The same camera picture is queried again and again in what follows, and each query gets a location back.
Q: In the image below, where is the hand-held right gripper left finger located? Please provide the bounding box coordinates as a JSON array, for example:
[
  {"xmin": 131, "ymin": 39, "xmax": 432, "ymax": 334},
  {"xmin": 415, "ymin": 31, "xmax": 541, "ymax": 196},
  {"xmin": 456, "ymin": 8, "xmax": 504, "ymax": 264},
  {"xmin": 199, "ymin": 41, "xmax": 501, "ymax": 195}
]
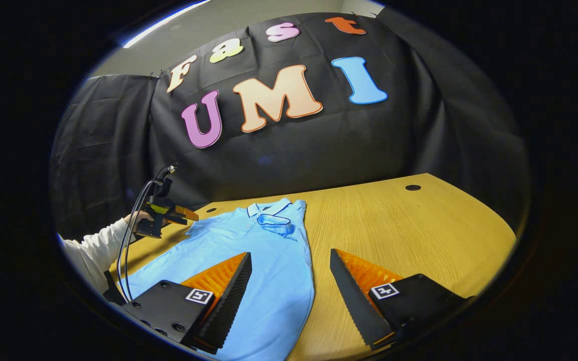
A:
[{"xmin": 121, "ymin": 252, "xmax": 253, "ymax": 355}]

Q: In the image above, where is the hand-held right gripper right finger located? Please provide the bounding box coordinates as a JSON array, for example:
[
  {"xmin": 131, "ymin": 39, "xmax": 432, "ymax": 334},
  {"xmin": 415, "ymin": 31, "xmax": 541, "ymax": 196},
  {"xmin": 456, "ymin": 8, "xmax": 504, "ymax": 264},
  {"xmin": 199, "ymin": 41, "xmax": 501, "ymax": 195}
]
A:
[{"xmin": 329, "ymin": 248, "xmax": 473, "ymax": 351}]

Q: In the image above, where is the light blue T-shirt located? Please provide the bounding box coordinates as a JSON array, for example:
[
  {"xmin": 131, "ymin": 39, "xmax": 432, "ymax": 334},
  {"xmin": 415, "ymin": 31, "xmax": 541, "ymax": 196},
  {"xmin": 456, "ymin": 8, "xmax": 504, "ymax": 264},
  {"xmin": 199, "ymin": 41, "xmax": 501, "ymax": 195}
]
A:
[{"xmin": 118, "ymin": 198, "xmax": 316, "ymax": 361}]

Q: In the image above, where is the black backdrop cloth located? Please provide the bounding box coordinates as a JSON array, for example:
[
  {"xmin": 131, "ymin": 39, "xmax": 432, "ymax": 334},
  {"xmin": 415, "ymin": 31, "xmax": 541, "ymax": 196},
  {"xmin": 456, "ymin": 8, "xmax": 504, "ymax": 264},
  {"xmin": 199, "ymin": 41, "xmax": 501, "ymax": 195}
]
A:
[{"xmin": 50, "ymin": 11, "xmax": 530, "ymax": 241}]

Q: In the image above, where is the black cable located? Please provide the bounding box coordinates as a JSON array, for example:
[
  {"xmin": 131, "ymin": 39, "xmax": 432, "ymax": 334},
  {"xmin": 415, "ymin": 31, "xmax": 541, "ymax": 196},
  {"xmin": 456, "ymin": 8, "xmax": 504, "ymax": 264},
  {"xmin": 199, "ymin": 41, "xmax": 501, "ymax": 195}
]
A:
[
  {"xmin": 122, "ymin": 168, "xmax": 173, "ymax": 303},
  {"xmin": 116, "ymin": 165, "xmax": 169, "ymax": 299}
]

